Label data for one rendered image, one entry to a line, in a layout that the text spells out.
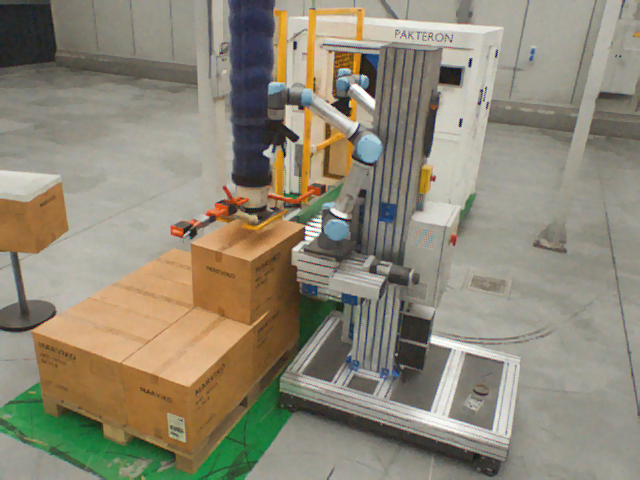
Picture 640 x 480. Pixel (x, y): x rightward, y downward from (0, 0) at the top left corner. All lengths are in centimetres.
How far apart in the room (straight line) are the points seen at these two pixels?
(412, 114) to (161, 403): 185
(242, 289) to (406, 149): 114
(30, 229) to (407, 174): 238
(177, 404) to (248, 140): 137
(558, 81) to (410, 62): 928
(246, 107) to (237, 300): 103
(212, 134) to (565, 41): 845
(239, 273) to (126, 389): 81
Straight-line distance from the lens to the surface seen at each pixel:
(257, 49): 297
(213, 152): 465
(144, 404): 307
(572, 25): 1190
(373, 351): 339
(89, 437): 347
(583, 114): 589
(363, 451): 328
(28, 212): 397
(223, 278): 317
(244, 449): 326
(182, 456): 312
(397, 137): 286
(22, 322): 452
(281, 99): 259
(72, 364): 329
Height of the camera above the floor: 227
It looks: 25 degrees down
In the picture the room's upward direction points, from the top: 3 degrees clockwise
